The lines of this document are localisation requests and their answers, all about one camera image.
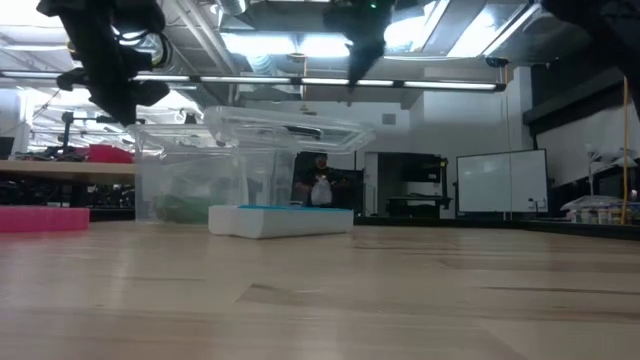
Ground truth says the clear plastic container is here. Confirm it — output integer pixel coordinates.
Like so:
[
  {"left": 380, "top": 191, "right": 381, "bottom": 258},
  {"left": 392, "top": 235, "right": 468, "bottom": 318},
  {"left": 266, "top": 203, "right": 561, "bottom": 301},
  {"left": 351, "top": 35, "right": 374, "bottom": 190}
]
[{"left": 127, "top": 105, "right": 377, "bottom": 225}]

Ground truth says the blue white weekly pill organizer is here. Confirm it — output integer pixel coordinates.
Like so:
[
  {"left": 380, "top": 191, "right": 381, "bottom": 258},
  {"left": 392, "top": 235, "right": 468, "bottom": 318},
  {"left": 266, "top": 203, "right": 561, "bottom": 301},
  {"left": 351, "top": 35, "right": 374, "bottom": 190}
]
[{"left": 207, "top": 203, "right": 355, "bottom": 240}]

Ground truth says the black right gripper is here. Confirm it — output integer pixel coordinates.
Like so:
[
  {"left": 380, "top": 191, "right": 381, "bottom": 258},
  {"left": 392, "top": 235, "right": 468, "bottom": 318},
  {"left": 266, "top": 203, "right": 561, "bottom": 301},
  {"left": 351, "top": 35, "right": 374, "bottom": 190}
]
[{"left": 322, "top": 0, "right": 397, "bottom": 89}]

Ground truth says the green bandage roll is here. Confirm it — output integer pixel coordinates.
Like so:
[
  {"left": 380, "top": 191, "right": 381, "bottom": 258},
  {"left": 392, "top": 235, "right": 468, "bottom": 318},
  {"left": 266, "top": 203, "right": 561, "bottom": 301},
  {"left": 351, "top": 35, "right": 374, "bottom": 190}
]
[{"left": 153, "top": 193, "right": 229, "bottom": 224}]

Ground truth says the white plastic bag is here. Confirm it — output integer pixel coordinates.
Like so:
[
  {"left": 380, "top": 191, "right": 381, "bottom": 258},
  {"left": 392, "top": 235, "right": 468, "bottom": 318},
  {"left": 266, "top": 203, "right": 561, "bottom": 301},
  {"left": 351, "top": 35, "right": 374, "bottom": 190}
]
[{"left": 310, "top": 174, "right": 334, "bottom": 207}]

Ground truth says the thick yellow cable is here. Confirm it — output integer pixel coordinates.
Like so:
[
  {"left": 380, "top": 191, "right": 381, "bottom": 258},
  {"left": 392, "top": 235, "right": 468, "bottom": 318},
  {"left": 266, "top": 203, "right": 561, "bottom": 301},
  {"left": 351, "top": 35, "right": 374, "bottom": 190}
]
[{"left": 619, "top": 74, "right": 630, "bottom": 226}]

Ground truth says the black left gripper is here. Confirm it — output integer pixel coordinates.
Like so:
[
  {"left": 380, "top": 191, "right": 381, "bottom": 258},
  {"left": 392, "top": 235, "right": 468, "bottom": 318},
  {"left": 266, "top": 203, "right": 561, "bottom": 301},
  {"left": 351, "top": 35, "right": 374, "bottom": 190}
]
[{"left": 36, "top": 0, "right": 171, "bottom": 127}]

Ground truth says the black aluminium table frame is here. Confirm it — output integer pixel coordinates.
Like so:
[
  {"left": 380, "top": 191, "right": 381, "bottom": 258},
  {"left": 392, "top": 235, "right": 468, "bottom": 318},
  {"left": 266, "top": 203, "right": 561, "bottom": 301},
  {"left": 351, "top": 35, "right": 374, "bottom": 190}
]
[{"left": 352, "top": 214, "right": 640, "bottom": 242}]

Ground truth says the long ceiling light strip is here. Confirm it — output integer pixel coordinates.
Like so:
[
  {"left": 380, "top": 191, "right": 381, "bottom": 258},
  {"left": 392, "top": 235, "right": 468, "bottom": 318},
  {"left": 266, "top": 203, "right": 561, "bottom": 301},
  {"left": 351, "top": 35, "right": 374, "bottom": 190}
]
[{"left": 0, "top": 69, "right": 507, "bottom": 94}]

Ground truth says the red round pill organizer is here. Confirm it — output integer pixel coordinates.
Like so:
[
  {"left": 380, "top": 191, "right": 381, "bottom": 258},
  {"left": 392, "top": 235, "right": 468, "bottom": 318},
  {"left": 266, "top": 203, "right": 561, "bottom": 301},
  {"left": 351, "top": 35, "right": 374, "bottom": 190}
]
[{"left": 0, "top": 205, "right": 92, "bottom": 234}]

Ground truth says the plastic-covered supplies pile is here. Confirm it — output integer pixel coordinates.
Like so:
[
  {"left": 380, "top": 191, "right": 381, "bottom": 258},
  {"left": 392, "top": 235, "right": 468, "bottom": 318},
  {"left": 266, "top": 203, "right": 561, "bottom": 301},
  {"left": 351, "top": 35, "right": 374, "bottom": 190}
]
[{"left": 559, "top": 194, "right": 640, "bottom": 226}]

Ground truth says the person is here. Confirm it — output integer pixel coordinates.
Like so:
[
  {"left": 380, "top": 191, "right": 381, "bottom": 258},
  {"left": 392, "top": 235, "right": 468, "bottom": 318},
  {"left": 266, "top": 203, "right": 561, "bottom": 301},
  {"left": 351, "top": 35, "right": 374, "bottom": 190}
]
[{"left": 293, "top": 152, "right": 346, "bottom": 209}]

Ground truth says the red storage box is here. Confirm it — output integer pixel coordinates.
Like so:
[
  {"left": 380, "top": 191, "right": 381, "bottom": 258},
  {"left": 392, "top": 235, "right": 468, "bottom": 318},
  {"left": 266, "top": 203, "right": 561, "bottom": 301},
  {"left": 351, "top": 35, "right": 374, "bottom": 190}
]
[{"left": 87, "top": 143, "right": 135, "bottom": 165}]

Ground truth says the black camera stand rig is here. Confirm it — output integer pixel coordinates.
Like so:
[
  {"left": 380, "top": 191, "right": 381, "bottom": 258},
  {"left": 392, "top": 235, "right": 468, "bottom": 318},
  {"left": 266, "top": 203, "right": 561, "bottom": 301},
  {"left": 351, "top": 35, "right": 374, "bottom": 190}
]
[{"left": 60, "top": 110, "right": 131, "bottom": 157}]

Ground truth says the black shelving unit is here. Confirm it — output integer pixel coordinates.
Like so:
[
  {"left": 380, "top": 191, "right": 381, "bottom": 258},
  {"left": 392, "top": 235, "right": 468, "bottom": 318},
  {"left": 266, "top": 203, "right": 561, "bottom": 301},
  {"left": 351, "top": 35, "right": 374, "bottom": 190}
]
[{"left": 364, "top": 152, "right": 453, "bottom": 219}]

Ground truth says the black looped wrist cable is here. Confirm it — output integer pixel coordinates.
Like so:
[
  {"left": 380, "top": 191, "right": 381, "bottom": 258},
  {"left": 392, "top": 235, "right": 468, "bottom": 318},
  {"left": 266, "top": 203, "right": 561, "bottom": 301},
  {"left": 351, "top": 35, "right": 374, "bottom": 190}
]
[{"left": 112, "top": 27, "right": 174, "bottom": 70}]

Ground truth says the whiteboard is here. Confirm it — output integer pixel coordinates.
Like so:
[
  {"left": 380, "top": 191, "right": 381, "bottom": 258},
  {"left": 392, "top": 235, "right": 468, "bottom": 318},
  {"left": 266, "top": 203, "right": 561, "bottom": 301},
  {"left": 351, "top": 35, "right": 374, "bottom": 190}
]
[{"left": 455, "top": 148, "right": 550, "bottom": 216}]

